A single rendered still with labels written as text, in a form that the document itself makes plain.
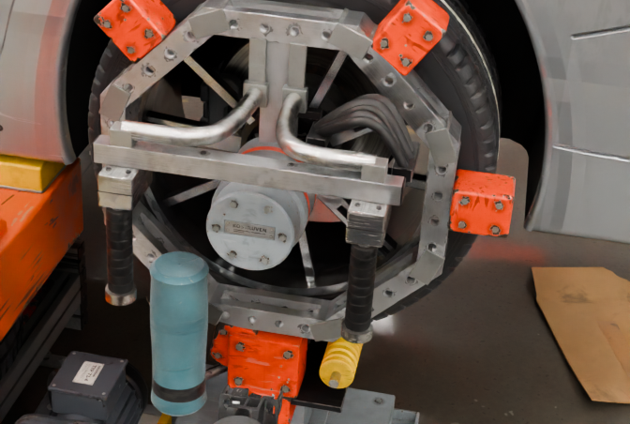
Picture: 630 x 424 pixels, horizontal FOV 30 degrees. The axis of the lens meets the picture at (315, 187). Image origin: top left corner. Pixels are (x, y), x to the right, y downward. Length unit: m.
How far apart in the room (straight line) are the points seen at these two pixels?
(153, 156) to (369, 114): 0.29
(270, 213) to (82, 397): 0.58
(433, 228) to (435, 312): 1.29
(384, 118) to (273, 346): 0.50
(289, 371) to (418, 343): 1.02
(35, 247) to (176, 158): 0.57
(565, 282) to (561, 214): 1.30
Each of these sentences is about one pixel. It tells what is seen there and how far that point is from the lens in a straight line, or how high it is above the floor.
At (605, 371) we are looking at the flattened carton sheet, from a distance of 2.94.
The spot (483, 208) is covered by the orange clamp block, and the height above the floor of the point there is 0.86.
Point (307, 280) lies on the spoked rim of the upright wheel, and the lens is 1.98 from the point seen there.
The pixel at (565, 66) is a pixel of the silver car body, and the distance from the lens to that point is 1.82.
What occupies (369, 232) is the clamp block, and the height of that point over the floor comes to 0.92.
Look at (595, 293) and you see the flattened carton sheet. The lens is 3.22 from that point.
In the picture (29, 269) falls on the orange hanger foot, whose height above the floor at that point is 0.59.
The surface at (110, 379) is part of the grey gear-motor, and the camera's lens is 2.07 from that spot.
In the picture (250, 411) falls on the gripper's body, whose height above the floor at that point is 0.84.
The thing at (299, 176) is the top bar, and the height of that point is 0.97.
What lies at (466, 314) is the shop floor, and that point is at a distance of 3.06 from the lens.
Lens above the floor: 1.69
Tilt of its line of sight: 28 degrees down
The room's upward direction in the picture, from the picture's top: 4 degrees clockwise
